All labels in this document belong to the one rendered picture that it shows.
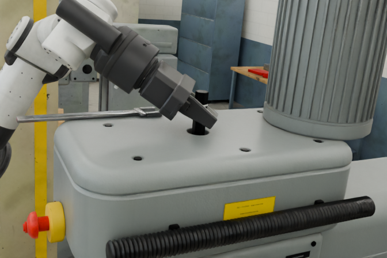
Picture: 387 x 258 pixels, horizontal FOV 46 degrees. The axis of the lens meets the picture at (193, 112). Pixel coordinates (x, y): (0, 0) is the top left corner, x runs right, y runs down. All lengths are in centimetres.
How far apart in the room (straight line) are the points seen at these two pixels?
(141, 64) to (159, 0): 972
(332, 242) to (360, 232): 7
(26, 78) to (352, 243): 72
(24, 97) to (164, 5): 952
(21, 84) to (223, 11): 713
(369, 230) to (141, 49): 54
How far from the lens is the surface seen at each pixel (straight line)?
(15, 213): 270
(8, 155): 108
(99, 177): 60
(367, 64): 81
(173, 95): 69
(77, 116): 79
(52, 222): 72
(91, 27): 69
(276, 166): 70
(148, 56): 71
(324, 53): 78
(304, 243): 83
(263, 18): 795
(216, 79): 819
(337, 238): 90
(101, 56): 72
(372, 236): 97
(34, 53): 97
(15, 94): 102
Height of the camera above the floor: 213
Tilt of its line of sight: 16 degrees down
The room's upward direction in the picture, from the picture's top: 5 degrees clockwise
